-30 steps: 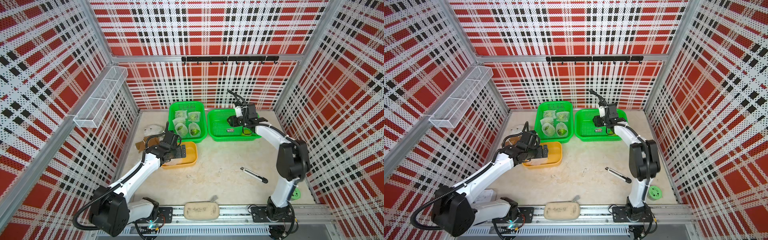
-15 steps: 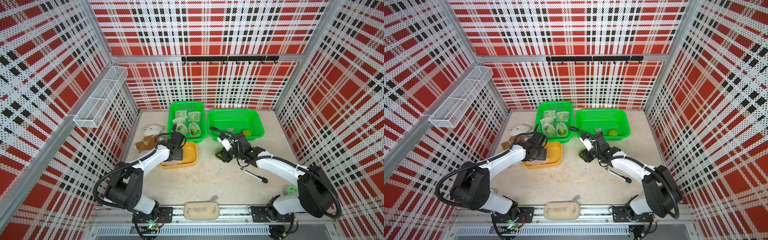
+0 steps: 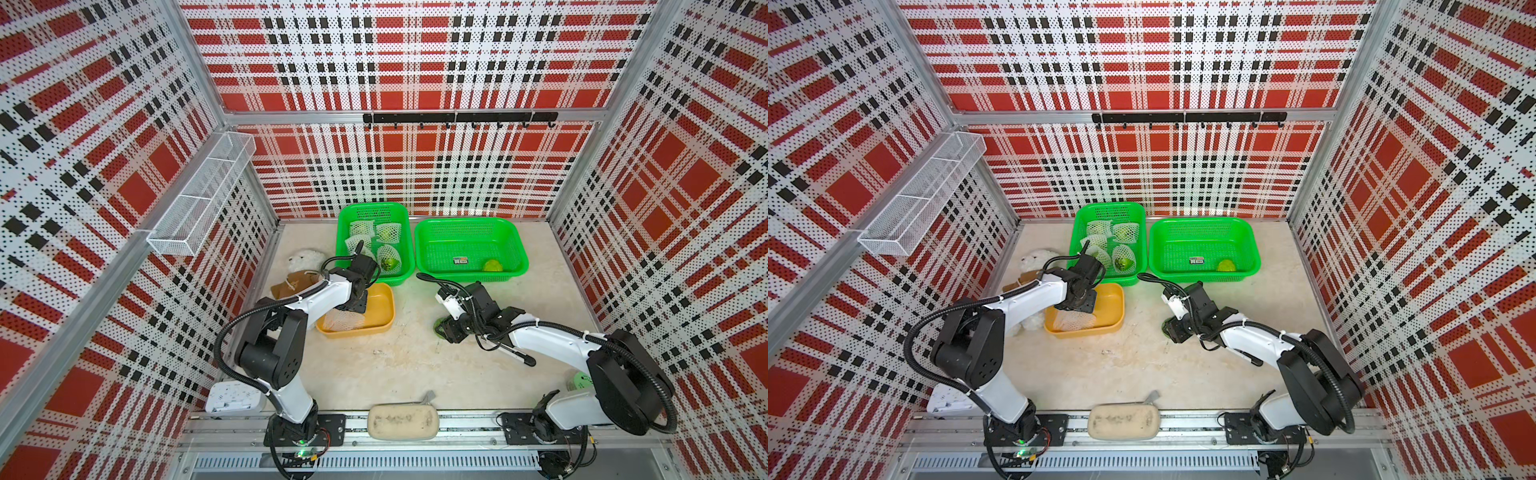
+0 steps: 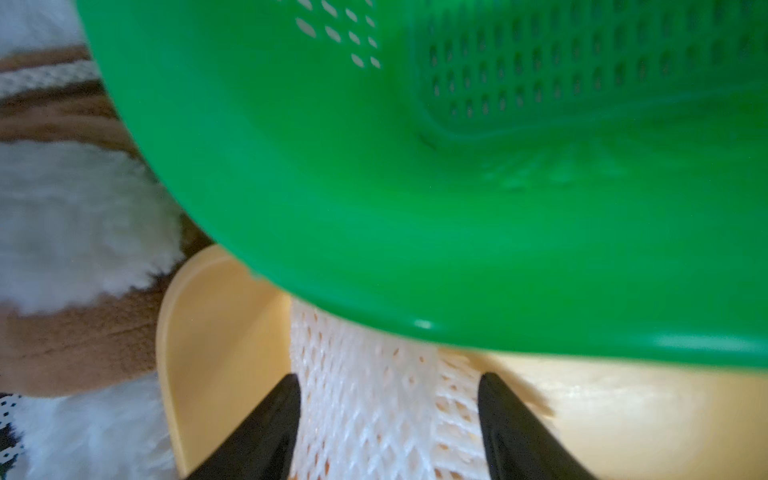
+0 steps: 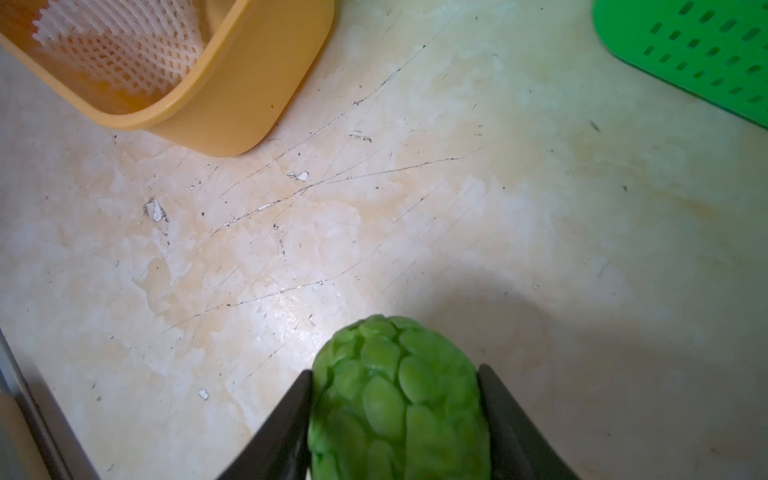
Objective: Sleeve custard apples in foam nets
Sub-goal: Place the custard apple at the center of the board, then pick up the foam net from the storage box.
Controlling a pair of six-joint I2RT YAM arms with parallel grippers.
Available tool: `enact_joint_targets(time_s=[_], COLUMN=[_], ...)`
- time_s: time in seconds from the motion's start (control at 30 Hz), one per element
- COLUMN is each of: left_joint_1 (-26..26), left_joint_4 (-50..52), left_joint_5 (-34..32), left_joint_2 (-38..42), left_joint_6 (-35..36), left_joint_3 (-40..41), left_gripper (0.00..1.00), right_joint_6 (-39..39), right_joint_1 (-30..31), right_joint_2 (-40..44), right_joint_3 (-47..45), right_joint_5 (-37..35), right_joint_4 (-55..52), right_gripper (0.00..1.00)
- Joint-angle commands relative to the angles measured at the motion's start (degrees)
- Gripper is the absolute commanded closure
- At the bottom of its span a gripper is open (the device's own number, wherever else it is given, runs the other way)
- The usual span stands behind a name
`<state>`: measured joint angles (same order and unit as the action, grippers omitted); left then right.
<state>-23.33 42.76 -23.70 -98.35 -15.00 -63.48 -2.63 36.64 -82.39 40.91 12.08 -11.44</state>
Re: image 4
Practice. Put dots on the foam nets pile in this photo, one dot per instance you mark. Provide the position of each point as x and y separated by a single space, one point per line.
376 406

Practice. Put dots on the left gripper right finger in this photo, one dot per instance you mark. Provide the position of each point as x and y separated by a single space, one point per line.
517 445

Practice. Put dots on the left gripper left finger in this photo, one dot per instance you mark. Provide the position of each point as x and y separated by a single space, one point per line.
262 446

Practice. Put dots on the white teddy bear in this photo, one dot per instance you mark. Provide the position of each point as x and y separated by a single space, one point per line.
90 241

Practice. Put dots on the empty green plastic basket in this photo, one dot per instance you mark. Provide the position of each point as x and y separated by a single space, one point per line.
582 178

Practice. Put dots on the yellow plastic bowl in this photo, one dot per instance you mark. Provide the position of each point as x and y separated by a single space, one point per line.
257 384

